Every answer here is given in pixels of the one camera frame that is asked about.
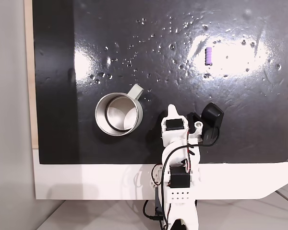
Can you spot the purple ribbed pen grip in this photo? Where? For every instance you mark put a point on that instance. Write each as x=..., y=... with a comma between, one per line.
x=208, y=56

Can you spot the black oval webcam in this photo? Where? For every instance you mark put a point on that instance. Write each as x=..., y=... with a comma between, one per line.
x=212, y=115

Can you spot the glossy black table mat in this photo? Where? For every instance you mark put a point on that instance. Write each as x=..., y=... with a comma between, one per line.
x=158, y=60

